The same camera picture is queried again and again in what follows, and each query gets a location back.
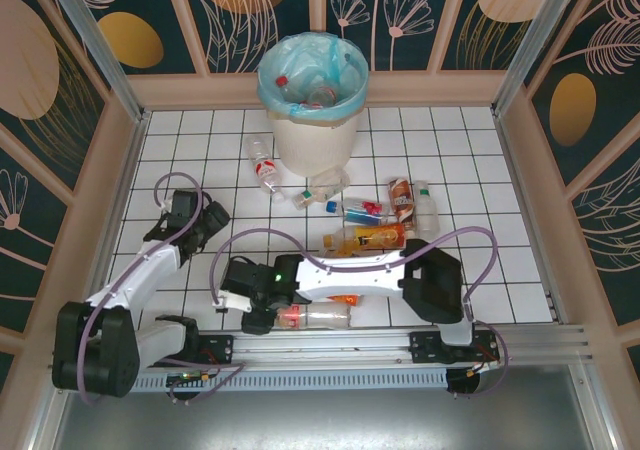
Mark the clear cola bottle red label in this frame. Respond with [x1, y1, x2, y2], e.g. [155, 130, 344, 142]
[274, 303, 351, 330]
[305, 85, 337, 107]
[274, 74, 306, 102]

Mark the clear bottle red-white label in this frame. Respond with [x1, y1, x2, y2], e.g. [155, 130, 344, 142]
[243, 134, 287, 205]

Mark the pink drink bottle white cap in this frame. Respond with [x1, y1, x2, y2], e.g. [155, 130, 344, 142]
[319, 247, 361, 261]

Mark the crushed clear bottle green label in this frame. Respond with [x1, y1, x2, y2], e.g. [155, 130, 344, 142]
[292, 167, 351, 211]

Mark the cream plastic waste bin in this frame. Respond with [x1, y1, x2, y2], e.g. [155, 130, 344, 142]
[269, 104, 362, 179]

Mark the light blue bin liner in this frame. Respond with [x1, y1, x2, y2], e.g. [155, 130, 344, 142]
[256, 32, 371, 124]

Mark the grey metal sheet panel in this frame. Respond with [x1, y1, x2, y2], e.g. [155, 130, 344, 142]
[29, 364, 616, 450]

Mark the brown coffee drink bottle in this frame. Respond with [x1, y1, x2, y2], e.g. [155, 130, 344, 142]
[388, 177, 419, 226]

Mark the white bottle green cap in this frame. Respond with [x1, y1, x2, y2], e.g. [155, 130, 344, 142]
[412, 180, 442, 239]

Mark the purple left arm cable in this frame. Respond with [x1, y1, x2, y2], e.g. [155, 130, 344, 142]
[74, 172, 247, 406]

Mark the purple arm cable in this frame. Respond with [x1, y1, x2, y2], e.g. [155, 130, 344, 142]
[209, 225, 512, 400]
[74, 172, 247, 406]

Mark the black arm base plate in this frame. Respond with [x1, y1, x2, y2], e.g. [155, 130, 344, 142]
[142, 333, 236, 370]
[408, 328, 501, 366]

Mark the aluminium table edge rail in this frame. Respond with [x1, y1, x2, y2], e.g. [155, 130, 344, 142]
[492, 109, 571, 329]
[84, 109, 151, 331]

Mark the grey slotted cable duct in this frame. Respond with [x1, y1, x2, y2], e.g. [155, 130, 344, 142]
[130, 369, 450, 395]

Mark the aluminium mounting rail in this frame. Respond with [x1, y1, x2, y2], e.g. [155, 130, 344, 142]
[199, 325, 594, 369]

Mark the aluminium frame post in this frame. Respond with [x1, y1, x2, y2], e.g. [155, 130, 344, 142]
[490, 0, 601, 119]
[39, 0, 151, 124]

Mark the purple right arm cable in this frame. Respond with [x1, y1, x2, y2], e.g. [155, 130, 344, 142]
[209, 225, 512, 400]

